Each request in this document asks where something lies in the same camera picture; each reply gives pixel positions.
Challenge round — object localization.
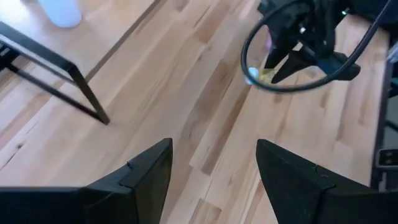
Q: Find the wooden shelf riser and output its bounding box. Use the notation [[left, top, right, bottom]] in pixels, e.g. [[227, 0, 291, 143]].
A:
[[0, 0, 162, 126]]

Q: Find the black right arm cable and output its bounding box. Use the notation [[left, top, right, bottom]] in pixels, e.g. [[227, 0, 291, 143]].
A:
[[240, 0, 398, 94]]

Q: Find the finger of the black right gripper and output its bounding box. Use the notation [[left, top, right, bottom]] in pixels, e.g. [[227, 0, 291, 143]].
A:
[[271, 50, 318, 85], [264, 40, 300, 70]]

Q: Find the black aluminium rig frame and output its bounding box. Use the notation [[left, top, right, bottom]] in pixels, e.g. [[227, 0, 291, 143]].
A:
[[369, 40, 398, 191]]

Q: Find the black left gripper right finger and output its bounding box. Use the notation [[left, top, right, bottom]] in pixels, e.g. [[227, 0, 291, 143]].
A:
[[256, 138, 373, 224]]

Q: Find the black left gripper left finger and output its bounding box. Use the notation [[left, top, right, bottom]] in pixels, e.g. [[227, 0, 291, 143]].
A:
[[81, 138, 174, 224]]

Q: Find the wide white opaque bottle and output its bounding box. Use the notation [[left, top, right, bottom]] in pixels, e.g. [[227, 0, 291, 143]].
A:
[[37, 0, 83, 29]]

